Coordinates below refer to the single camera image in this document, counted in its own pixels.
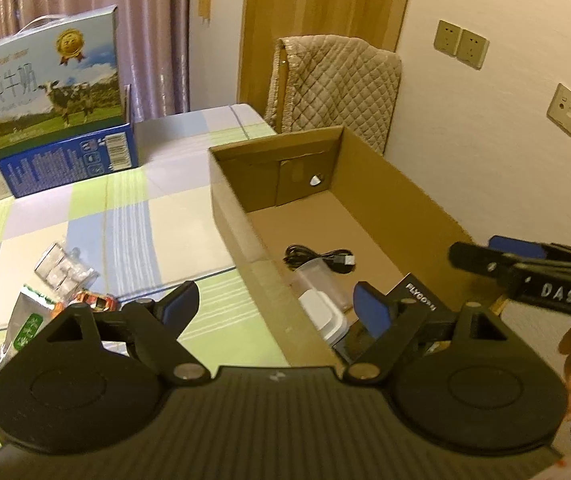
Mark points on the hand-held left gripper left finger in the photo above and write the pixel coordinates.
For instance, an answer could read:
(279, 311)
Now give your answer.
(180, 307)

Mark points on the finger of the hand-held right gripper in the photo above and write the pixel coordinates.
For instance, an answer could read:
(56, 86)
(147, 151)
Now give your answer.
(520, 247)
(480, 259)

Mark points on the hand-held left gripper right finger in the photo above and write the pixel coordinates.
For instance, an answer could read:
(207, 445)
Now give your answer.
(370, 310)

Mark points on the small white box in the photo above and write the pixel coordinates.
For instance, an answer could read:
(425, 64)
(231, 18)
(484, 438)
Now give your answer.
(320, 315)

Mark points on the black product box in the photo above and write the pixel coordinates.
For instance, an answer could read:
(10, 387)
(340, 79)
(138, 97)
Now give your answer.
(415, 285)

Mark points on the clear plastic cup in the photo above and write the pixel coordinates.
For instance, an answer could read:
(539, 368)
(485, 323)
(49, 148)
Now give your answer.
(320, 275)

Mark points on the orange toy car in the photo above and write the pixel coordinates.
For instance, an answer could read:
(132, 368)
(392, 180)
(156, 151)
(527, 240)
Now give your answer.
(95, 302)

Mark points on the brown cardboard box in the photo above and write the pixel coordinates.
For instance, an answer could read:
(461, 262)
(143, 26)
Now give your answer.
(365, 220)

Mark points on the clear plastic container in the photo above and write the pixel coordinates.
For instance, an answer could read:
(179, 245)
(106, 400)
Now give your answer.
(62, 270)

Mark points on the silver green leaf pouch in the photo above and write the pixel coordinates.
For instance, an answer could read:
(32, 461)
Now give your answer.
(20, 325)

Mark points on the blue carton box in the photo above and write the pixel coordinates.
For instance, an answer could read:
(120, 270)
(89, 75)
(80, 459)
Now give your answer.
(65, 160)

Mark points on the quilted beige chair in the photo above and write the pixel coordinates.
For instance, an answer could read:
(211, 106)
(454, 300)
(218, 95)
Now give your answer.
(335, 85)

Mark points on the cow print milk carton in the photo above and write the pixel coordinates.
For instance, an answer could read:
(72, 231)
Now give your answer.
(50, 90)

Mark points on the pink curtain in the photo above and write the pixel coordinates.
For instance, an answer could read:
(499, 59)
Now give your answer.
(140, 35)

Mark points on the wooden door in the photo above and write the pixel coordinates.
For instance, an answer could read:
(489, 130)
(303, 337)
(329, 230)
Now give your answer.
(315, 0)

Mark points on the beige wall socket plate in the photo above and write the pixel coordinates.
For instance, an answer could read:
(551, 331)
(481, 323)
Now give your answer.
(474, 50)
(447, 36)
(567, 109)

